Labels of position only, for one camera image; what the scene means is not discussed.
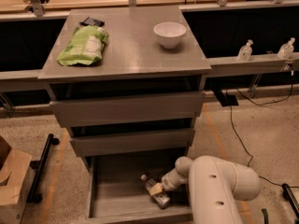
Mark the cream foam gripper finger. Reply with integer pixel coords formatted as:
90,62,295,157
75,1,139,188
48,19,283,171
149,183,164,196

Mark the clear plastic water bottle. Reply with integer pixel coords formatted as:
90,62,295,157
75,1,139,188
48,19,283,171
140,175,170,209

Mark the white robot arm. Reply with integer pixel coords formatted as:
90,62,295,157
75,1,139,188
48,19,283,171
146,156,261,224

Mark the open bottom grey drawer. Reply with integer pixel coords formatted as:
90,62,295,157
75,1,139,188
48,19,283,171
84,148,192,224

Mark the middle grey drawer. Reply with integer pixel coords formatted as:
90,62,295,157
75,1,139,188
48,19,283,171
70,128,195,157

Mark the top grey drawer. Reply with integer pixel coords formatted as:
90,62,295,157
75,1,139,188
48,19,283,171
50,91,202,127

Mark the grey drawer cabinet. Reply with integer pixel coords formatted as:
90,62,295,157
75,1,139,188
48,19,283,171
37,6,212,224

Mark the clear pump bottle left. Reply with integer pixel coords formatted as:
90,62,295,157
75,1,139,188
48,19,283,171
237,39,253,61

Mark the clear pump bottle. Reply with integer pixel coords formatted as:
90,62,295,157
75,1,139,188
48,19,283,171
237,39,253,61
278,37,295,60

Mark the clear pump bottle right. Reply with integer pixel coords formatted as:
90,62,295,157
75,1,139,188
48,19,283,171
278,37,295,60

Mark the black metal bar left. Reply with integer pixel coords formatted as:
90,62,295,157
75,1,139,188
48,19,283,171
26,133,60,203

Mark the black bar right corner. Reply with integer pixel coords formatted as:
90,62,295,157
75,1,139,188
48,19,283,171
282,183,299,218

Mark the brown cardboard box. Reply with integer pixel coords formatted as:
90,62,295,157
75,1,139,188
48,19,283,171
0,136,34,224

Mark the white ceramic bowl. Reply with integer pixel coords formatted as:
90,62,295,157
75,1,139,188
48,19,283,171
153,21,187,49

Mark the green snack bag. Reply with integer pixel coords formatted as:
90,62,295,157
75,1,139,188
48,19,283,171
57,25,109,66

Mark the small black packet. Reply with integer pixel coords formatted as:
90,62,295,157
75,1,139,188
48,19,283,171
80,17,105,27

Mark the black floor cable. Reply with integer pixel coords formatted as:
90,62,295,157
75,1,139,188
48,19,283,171
225,75,299,189

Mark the grey metal rail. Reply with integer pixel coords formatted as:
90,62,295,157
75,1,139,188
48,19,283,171
0,52,299,92

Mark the metal bracket upper left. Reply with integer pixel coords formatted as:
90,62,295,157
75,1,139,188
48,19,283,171
30,0,44,17

